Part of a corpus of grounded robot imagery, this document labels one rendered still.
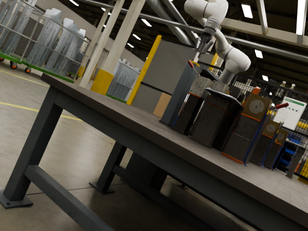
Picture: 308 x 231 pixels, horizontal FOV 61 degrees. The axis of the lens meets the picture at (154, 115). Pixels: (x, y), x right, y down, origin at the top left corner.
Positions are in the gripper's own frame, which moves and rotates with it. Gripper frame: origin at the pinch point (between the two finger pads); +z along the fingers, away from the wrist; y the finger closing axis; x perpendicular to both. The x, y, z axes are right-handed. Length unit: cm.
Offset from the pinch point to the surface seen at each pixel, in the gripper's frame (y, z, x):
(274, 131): 54, 21, 52
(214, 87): 15.3, 12.4, 12.2
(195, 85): 14.9, 19.5, -13.3
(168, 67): -183, -31, 239
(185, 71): -1.2, 11.7, -3.4
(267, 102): 56, 15, -14
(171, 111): 1.3, 39.4, -3.3
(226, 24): -217, -216, 434
